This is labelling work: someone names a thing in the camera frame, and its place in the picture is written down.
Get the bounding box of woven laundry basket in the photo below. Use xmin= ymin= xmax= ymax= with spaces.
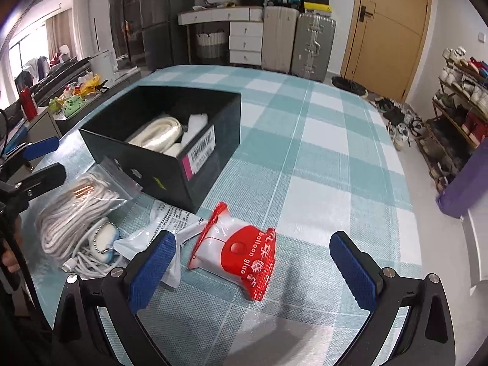
xmin=196 ymin=31 xmax=228 ymax=60

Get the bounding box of black cardboard box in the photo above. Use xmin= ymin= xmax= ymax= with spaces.
xmin=79 ymin=85 xmax=242 ymax=212

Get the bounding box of beige suitcase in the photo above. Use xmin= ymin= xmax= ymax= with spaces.
xmin=261 ymin=6 xmax=299 ymax=74

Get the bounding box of white drawer desk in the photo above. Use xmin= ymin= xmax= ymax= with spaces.
xmin=178 ymin=6 xmax=263 ymax=66

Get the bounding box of wooden shoe rack with shoes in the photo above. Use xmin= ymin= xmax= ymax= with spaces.
xmin=416 ymin=46 xmax=487 ymax=193

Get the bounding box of white blue plush keychain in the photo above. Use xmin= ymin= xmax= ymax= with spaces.
xmin=88 ymin=221 xmax=118 ymax=264

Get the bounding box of purple bag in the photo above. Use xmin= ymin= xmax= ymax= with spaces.
xmin=436 ymin=139 xmax=488 ymax=218

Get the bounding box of red balloon glue bag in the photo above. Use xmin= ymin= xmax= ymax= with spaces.
xmin=188 ymin=202 xmax=277 ymax=301

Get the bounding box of yellow wooden door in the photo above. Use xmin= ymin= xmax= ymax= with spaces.
xmin=341 ymin=0 xmax=431 ymax=102

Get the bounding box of white cloth roll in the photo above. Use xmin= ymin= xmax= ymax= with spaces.
xmin=126 ymin=113 xmax=208 ymax=157

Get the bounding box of silver aluminium suitcase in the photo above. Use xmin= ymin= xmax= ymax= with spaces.
xmin=291 ymin=13 xmax=336 ymax=83

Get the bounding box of dark grey refrigerator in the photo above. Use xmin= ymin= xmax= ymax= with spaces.
xmin=139 ymin=0 xmax=194 ymax=71

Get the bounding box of white rope bundle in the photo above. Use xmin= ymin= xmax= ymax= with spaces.
xmin=34 ymin=156 xmax=143 ymax=262

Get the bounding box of yellow plastic bag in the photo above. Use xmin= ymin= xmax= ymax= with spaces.
xmin=74 ymin=74 xmax=107 ymax=98

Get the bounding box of person's left hand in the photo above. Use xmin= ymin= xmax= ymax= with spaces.
xmin=2 ymin=241 xmax=20 ymax=273

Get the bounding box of grey low cabinet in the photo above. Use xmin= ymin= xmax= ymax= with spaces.
xmin=6 ymin=67 xmax=142 ymax=153

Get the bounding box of red bottle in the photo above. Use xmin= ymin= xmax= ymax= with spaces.
xmin=19 ymin=88 xmax=38 ymax=121

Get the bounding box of teal checkered tablecloth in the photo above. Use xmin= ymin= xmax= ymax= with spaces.
xmin=20 ymin=64 xmax=425 ymax=366

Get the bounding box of printed white plastic bag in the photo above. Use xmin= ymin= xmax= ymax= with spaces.
xmin=113 ymin=200 xmax=209 ymax=289

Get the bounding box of green toy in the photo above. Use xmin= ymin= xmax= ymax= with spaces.
xmin=61 ymin=95 xmax=84 ymax=119

